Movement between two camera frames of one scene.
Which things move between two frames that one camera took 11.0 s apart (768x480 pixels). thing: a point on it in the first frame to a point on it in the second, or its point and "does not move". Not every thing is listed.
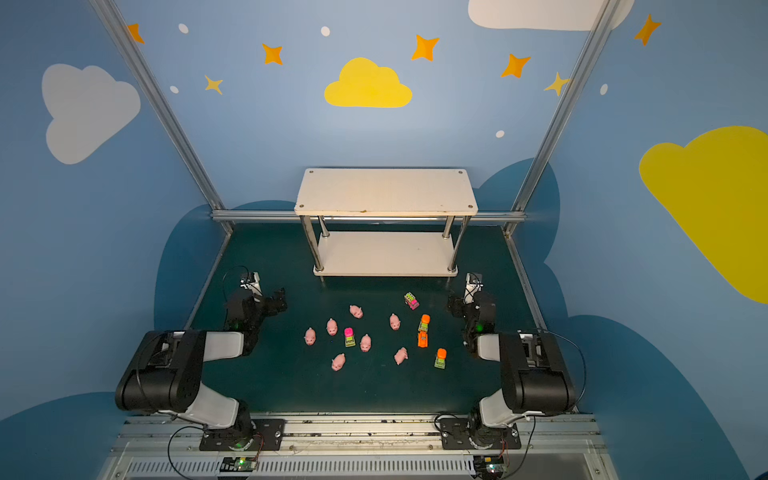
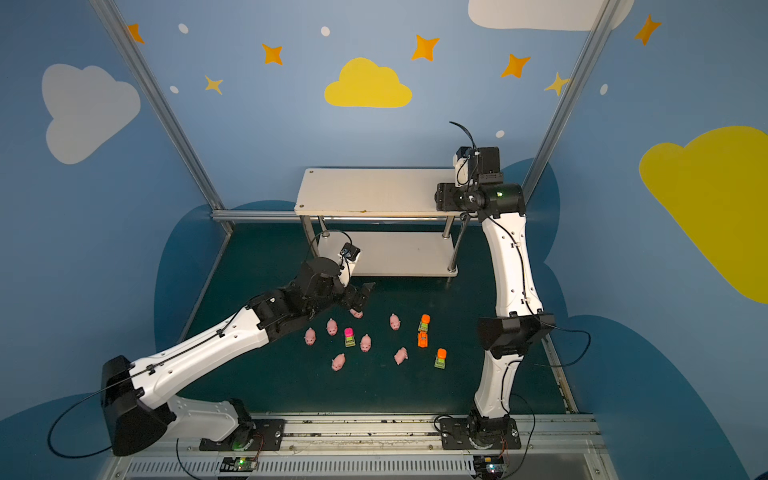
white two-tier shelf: (378, 222) does not move
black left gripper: (267, 303) to (360, 297)
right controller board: (488, 466) does not move
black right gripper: (459, 305) to (448, 198)
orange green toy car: (440, 360) does not move
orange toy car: (423, 339) does not move
